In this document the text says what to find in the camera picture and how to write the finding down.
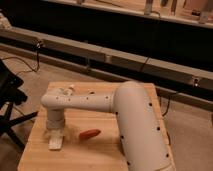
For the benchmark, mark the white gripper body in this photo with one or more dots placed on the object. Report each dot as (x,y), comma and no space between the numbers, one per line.
(54,123)

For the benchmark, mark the white sponge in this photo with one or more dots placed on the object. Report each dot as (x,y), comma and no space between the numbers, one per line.
(55,143)

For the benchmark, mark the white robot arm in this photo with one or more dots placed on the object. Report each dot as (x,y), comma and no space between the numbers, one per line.
(141,137)

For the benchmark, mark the orange carrot toy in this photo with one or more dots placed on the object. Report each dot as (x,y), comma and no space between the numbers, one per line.
(89,134)

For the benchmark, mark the white plastic bottle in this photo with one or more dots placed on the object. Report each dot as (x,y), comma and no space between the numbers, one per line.
(68,91)

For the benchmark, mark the wooden table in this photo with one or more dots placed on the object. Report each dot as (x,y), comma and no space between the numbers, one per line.
(100,153)

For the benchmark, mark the black office chair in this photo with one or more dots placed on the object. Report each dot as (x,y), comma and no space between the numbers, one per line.
(11,95)

